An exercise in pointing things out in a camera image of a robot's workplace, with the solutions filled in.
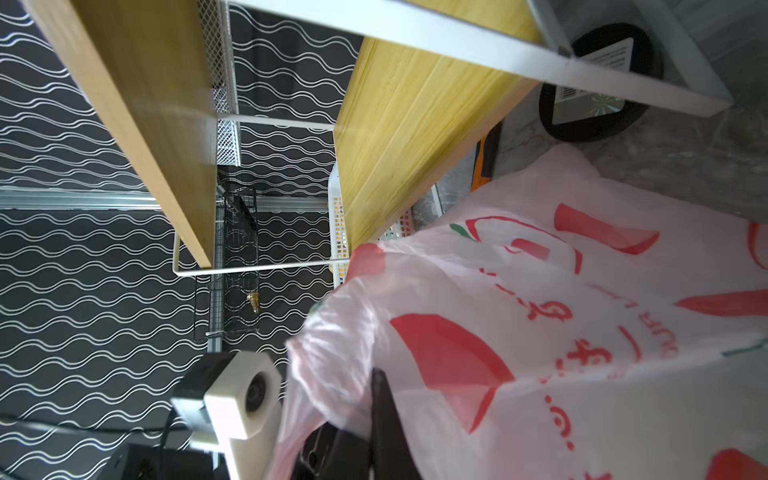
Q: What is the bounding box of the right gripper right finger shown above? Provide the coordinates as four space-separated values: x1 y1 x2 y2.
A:
370 368 421 480

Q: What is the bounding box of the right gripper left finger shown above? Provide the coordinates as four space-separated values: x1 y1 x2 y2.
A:
290 422 371 480

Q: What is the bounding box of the pink plastic grocery bag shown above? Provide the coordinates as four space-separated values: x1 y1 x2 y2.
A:
268 145 767 479

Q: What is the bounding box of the white plastic vegetable basket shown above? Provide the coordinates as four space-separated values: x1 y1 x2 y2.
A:
328 165 416 288

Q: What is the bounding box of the wooden two-tier shelf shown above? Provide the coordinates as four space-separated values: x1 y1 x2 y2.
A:
25 1 734 275

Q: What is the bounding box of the black tape roll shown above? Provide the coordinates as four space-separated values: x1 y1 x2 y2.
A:
538 23 664 143

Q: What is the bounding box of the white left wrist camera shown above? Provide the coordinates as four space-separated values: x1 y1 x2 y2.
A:
171 351 282 479

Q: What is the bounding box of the black wire wall basket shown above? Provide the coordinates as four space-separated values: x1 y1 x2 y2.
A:
195 181 260 353

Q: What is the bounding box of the orange handled wrench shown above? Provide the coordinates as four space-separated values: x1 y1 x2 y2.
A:
470 122 503 192

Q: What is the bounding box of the white wire wall basket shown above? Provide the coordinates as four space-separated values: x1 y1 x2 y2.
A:
197 0 241 167

